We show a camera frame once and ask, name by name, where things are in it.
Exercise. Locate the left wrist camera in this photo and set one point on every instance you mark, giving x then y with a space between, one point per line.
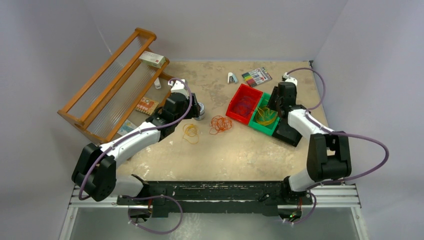
178 86

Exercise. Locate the blue white round tin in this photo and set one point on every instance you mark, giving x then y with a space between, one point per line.
201 112

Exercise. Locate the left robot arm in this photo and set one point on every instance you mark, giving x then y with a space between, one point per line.
96 169

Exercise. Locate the orange card pack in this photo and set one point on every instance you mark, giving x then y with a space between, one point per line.
146 106

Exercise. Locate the white red box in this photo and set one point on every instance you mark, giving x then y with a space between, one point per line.
152 59

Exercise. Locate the green plastic bin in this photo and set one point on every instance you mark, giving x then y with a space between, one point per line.
263 119

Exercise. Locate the black plastic bin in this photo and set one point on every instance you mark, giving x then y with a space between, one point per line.
287 134

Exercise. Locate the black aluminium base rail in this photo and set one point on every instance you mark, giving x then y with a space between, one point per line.
268 198

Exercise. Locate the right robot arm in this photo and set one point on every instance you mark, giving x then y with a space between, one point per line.
328 156

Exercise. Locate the small blue stapler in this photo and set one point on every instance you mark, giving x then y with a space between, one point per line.
231 78

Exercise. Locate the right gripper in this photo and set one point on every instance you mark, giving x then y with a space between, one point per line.
274 94

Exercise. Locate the wooden rack shelf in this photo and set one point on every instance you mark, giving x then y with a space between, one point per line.
108 98

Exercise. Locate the red plastic bin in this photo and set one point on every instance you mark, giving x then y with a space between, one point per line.
243 104

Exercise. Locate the white stapler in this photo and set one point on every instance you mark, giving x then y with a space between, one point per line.
157 83

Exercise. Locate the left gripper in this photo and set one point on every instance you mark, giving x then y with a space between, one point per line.
195 107

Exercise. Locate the marker pen pack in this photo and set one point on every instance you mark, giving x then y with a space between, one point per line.
256 77

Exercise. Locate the blue blister pack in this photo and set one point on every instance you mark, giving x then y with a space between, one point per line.
126 128

